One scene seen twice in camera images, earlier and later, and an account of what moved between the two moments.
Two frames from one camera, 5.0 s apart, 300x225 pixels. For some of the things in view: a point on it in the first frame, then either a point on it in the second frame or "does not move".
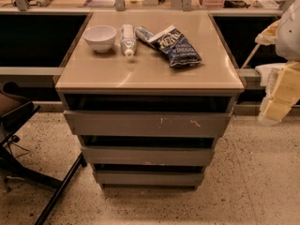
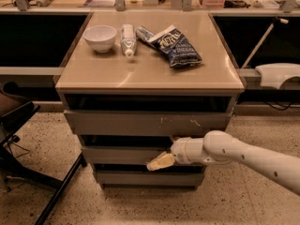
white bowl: x=99 y=37 does not move
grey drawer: x=149 y=155 does not move
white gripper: x=289 y=37 → x=178 y=152
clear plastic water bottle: x=127 y=39 does not move
